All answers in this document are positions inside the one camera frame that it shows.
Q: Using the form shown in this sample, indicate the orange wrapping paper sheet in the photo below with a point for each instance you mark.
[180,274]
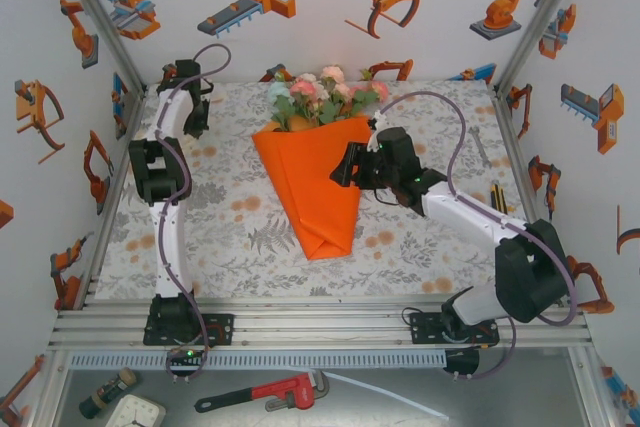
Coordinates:
[310,187]

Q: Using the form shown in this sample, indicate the artificial flower bouquet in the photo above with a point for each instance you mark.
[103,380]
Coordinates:
[325,94]

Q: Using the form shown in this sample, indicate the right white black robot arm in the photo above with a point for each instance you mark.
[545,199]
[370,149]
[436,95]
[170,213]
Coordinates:
[530,272]

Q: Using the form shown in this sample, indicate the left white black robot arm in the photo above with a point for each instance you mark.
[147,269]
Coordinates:
[172,247]

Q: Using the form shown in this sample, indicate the silver open-end wrench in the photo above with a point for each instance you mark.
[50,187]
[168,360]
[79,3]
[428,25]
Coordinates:
[481,144]

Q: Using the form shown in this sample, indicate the floral print tablecloth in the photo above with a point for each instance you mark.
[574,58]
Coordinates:
[225,257]

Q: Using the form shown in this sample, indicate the red pipe wrench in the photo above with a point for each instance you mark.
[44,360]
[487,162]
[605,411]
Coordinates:
[280,392]

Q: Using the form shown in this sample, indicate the black controller board green light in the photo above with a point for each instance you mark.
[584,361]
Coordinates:
[187,356]

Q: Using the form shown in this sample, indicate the white alarm clock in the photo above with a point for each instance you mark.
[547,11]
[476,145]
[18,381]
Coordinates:
[135,412]

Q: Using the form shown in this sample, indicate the aluminium side rail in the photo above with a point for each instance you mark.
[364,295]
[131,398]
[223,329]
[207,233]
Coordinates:
[117,187]
[520,167]

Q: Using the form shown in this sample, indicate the aluminium frame post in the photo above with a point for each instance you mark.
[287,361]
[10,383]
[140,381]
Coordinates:
[95,17]
[545,12]

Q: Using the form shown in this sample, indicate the aluminium mounting rail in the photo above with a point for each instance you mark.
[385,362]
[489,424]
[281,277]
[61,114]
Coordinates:
[320,332]

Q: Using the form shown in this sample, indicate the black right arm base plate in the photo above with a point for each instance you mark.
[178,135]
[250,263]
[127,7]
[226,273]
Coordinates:
[422,329]

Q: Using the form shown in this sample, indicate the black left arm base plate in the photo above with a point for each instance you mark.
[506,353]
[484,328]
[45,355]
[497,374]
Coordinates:
[225,329]

